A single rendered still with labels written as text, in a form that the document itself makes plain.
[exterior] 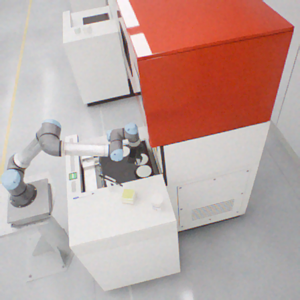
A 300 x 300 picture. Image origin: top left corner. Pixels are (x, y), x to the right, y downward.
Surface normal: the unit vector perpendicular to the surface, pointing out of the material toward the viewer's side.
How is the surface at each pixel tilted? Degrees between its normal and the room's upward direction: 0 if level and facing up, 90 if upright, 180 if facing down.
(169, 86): 90
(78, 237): 0
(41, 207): 2
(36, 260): 0
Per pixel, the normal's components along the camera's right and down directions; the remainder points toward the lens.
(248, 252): -0.10, -0.66
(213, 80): 0.22, 0.72
